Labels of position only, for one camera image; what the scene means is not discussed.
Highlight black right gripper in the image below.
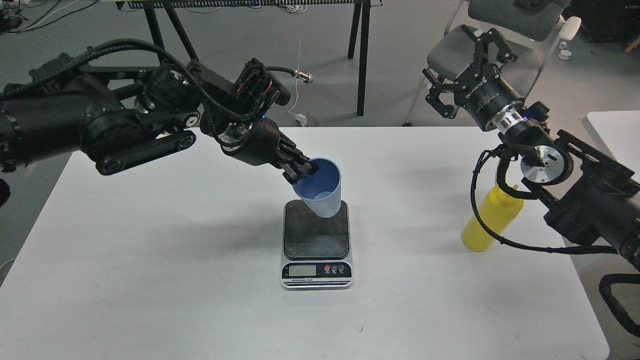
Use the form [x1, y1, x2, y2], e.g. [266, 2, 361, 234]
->
[422, 25, 526, 133]

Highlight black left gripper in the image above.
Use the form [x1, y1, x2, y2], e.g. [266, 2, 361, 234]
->
[221, 119, 320, 186]

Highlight blue plastic cup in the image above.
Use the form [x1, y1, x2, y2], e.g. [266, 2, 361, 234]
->
[292, 157, 342, 218]

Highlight yellow squeeze bottle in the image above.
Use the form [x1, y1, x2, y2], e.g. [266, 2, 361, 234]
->
[461, 186, 524, 252]

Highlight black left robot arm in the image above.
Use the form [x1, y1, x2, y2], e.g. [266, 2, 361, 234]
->
[0, 39, 319, 185]

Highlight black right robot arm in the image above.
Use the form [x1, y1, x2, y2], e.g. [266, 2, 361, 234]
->
[422, 25, 640, 269]

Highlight digital kitchen scale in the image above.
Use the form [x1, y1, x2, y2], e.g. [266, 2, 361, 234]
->
[280, 199, 354, 291]

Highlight grey office chair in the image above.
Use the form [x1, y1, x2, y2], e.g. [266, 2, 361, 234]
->
[403, 0, 582, 127]

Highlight black trestle table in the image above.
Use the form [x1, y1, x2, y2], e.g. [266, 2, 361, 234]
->
[115, 0, 371, 117]

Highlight white side table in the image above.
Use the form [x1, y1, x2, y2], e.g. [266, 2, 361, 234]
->
[583, 111, 640, 173]

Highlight white power adapter with cable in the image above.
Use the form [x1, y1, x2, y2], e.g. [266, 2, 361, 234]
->
[286, 5, 309, 127]

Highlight black cables on floor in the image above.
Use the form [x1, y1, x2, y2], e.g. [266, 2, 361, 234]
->
[0, 0, 96, 36]

